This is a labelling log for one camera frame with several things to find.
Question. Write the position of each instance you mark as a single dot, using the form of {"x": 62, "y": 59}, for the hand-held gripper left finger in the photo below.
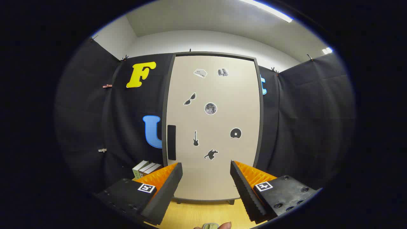
{"x": 167, "y": 194}

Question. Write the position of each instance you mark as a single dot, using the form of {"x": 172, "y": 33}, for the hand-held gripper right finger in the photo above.
{"x": 246, "y": 194}

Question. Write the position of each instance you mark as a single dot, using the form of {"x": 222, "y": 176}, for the beige cabinet door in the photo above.
{"x": 222, "y": 121}

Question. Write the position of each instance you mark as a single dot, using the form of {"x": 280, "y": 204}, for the green book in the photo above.
{"x": 137, "y": 171}

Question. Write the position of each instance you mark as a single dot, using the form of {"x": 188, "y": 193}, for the black backdrop cloth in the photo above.
{"x": 302, "y": 127}

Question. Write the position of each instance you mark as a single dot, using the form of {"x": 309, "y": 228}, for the dark grey cabinet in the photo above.
{"x": 165, "y": 95}

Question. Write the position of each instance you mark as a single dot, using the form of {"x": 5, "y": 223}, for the small ceiling light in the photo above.
{"x": 327, "y": 50}

